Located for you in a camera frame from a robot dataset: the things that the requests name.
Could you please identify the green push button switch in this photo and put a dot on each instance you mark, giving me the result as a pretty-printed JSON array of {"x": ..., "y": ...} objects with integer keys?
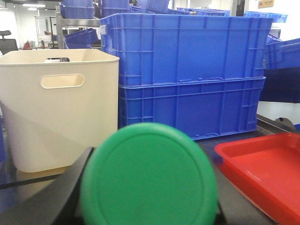
[{"x": 149, "y": 174}]

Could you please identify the lower stacked blue crate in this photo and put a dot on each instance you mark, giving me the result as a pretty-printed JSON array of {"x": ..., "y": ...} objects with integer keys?
[{"x": 202, "y": 110}]

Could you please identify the stacked blue crate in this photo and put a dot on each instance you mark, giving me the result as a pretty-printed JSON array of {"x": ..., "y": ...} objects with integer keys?
[
  {"x": 202, "y": 110},
  {"x": 158, "y": 49}
]

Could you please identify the upper stacked blue crate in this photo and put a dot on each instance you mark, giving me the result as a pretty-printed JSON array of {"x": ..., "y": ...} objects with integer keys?
[{"x": 158, "y": 49}]

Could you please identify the cream plastic basket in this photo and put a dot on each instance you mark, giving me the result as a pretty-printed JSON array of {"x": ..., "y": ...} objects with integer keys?
[{"x": 56, "y": 103}]

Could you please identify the red plastic tray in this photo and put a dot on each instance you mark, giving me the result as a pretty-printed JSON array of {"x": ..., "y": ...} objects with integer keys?
[{"x": 267, "y": 170}]

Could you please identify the black office chair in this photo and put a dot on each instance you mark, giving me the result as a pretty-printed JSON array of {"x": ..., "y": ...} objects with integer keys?
[{"x": 7, "y": 44}]

